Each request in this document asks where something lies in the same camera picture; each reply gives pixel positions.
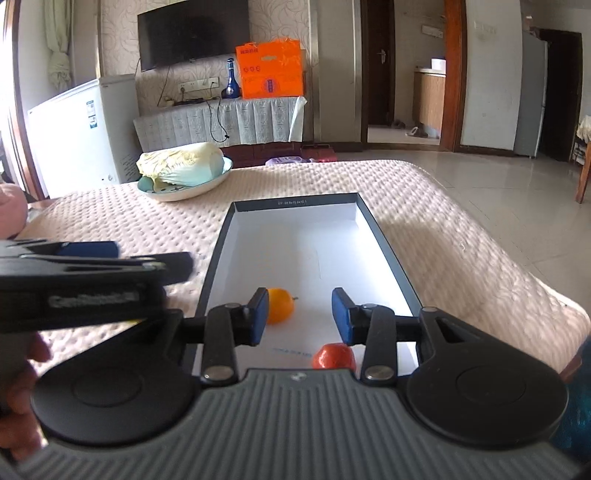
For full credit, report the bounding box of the wooden chair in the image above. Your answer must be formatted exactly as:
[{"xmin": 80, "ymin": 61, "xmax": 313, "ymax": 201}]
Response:
[{"xmin": 574, "ymin": 114, "xmax": 591, "ymax": 205}]

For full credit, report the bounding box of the tied pale curtain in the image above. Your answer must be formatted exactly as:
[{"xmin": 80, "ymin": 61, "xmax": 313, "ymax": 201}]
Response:
[{"xmin": 41, "ymin": 0, "xmax": 72, "ymax": 90}]

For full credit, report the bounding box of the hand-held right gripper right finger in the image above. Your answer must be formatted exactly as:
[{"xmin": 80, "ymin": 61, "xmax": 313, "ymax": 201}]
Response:
[{"xmin": 331, "ymin": 287, "xmax": 481, "ymax": 385}]

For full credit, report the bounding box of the dark wooden door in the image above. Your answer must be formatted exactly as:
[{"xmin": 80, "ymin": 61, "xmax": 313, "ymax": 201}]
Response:
[{"xmin": 367, "ymin": 0, "xmax": 396, "ymax": 125}]

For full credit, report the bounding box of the black wall television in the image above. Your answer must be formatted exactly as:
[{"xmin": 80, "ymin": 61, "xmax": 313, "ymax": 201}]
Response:
[{"xmin": 137, "ymin": 0, "xmax": 250, "ymax": 72}]

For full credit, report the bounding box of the white blue-rimmed plate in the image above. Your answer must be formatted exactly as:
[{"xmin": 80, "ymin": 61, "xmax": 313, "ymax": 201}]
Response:
[{"xmin": 137, "ymin": 156, "xmax": 234, "ymax": 202}]

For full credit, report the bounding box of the wooden kitchen cabinet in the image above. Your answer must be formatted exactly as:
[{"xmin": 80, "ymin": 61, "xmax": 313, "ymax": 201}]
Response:
[{"xmin": 412, "ymin": 68, "xmax": 446, "ymax": 134}]

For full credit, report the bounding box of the person's left hand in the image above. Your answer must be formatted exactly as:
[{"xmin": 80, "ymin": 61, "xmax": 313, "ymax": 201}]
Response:
[{"xmin": 0, "ymin": 330, "xmax": 52, "ymax": 464}]

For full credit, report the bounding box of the brown wooden door frame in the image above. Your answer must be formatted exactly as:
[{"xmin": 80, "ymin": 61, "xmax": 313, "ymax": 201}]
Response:
[{"xmin": 438, "ymin": 0, "xmax": 468, "ymax": 153}]

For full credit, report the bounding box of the patterned cabinet cover cloth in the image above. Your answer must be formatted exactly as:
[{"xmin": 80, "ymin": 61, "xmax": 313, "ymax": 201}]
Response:
[{"xmin": 133, "ymin": 96, "xmax": 308, "ymax": 153}]

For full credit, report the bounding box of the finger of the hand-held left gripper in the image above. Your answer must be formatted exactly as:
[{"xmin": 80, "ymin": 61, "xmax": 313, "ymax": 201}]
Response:
[
  {"xmin": 60, "ymin": 251, "xmax": 195, "ymax": 289},
  {"xmin": 4, "ymin": 239, "xmax": 122, "ymax": 259}
]

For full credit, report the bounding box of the lumpy orange tangerine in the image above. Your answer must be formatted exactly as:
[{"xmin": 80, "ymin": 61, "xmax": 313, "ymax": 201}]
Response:
[{"xmin": 311, "ymin": 342, "xmax": 357, "ymax": 371}]

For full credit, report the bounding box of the orange gift box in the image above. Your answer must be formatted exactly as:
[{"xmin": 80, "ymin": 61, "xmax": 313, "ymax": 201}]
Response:
[{"xmin": 235, "ymin": 39, "xmax": 306, "ymax": 100}]

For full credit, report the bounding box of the black hanging cable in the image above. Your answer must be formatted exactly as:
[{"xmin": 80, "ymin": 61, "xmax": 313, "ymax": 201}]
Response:
[{"xmin": 205, "ymin": 99, "xmax": 230, "ymax": 141}]

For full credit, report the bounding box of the grey refrigerator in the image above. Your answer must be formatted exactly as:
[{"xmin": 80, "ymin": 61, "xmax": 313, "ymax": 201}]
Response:
[{"xmin": 514, "ymin": 32, "xmax": 549, "ymax": 158}]

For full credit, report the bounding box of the blue glass bottle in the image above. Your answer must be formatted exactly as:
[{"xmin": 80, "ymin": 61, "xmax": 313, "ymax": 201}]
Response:
[{"xmin": 221, "ymin": 58, "xmax": 242, "ymax": 100}]

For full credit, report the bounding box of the small pale orange fruit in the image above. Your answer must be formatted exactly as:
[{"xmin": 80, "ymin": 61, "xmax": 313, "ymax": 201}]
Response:
[{"xmin": 267, "ymin": 287, "xmax": 299, "ymax": 325}]

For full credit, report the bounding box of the beige quilted bedspread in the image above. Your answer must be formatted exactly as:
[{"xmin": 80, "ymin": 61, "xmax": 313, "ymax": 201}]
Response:
[{"xmin": 14, "ymin": 159, "xmax": 591, "ymax": 398}]

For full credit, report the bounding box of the blue cloth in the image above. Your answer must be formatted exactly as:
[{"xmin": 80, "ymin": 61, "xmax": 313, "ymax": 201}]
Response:
[{"xmin": 551, "ymin": 335, "xmax": 591, "ymax": 462}]

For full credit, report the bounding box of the napa cabbage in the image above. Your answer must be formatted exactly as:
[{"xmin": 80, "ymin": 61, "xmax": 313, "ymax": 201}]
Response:
[{"xmin": 136, "ymin": 142, "xmax": 225, "ymax": 188}]

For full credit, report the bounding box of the white chest freezer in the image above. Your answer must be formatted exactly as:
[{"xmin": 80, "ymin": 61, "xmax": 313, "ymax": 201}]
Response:
[{"xmin": 27, "ymin": 74, "xmax": 139, "ymax": 199}]

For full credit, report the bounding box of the dark-rimmed white cardboard box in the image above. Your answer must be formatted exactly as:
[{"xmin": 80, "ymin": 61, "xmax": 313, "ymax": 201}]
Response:
[{"xmin": 191, "ymin": 193, "xmax": 428, "ymax": 376}]

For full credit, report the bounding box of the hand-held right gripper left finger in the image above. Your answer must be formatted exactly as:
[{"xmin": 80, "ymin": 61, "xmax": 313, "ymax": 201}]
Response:
[{"xmin": 134, "ymin": 287, "xmax": 271, "ymax": 387}]

